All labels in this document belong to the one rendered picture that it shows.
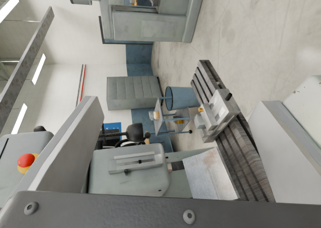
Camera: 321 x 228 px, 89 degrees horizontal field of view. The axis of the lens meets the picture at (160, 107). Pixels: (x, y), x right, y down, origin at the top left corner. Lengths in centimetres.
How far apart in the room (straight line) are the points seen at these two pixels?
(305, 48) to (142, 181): 163
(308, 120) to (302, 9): 120
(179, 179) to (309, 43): 147
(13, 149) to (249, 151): 91
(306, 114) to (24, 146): 108
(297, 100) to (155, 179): 71
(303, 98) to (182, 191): 83
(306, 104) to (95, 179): 91
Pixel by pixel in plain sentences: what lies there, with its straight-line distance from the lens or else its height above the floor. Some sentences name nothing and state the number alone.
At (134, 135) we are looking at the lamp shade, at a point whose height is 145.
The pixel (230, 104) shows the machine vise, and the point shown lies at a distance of 87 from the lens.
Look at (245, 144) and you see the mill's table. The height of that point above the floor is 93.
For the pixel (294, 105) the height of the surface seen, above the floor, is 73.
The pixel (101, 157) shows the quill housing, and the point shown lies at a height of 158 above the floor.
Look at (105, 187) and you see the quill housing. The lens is 70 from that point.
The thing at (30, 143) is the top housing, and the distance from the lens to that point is 70.
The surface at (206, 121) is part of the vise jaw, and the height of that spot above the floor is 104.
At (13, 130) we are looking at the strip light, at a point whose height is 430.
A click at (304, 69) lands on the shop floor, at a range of 183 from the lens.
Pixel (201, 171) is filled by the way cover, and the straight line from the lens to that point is 122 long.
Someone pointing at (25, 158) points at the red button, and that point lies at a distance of 62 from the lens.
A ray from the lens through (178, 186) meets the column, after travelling 120.
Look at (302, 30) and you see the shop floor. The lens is 190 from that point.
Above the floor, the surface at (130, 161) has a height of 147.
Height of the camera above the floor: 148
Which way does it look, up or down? 13 degrees down
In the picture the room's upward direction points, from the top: 94 degrees counter-clockwise
